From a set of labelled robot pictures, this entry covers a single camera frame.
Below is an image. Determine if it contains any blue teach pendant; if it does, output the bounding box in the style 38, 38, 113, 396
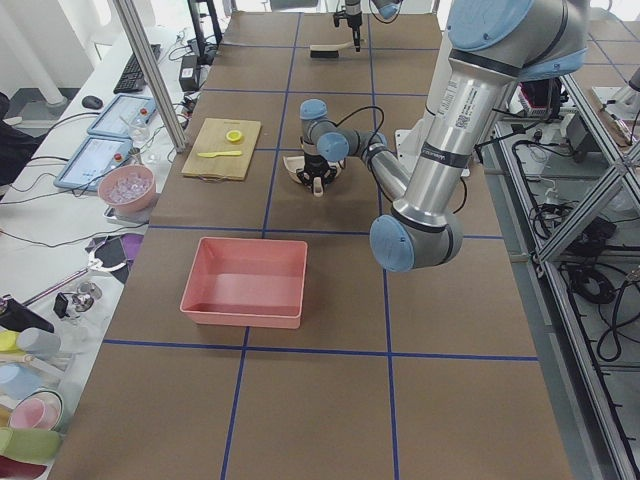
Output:
53, 136, 133, 191
87, 93, 156, 138

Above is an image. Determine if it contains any black computer mouse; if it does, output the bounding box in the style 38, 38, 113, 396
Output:
81, 95, 104, 110

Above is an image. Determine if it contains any yellow toy lemon half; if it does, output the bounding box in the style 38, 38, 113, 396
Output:
225, 129, 244, 143

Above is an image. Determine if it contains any grey cup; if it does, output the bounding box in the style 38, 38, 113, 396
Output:
16, 327, 61, 357

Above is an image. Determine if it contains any person in dark clothes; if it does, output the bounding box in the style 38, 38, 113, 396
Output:
0, 93, 46, 196

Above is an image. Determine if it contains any beige plastic dustpan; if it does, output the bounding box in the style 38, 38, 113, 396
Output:
282, 155, 346, 197

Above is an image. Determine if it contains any wooden cutting board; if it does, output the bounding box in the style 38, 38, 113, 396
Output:
181, 118, 262, 181

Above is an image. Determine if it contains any aluminium frame post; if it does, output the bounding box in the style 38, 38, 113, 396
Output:
113, 0, 187, 153

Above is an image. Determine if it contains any light blue cup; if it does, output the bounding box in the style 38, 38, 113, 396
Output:
0, 363, 43, 400

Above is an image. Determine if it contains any yellow plastic toy knife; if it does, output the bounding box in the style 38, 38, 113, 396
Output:
197, 150, 243, 158

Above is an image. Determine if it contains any green cup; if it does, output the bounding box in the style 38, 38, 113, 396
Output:
1, 427, 62, 464

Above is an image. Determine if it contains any pink cup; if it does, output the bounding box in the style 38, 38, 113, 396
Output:
9, 397, 59, 430

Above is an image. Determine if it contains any blue teach pendant upper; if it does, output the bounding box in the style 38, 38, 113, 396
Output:
87, 93, 156, 138

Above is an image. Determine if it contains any wooden hand brush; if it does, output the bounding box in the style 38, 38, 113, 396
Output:
309, 41, 363, 59

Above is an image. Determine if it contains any black power adapter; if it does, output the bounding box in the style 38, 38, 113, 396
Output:
178, 55, 201, 92

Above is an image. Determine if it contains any blue teach pendant lower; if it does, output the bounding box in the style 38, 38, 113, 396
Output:
53, 136, 133, 191

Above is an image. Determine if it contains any pink bowl with ice cubes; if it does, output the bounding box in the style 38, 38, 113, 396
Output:
98, 165, 156, 213

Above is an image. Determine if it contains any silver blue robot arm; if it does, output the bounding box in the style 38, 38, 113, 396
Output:
300, 1, 589, 272
332, 0, 402, 52

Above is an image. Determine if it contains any black keyboard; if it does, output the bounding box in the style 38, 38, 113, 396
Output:
113, 54, 147, 94

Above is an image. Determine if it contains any metal measuring cup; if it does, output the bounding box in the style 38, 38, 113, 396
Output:
127, 147, 142, 165

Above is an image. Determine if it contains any pink plastic bin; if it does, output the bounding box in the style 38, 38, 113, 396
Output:
180, 237, 308, 329

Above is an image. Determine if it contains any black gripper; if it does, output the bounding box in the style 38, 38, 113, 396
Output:
294, 154, 345, 190
333, 8, 361, 52

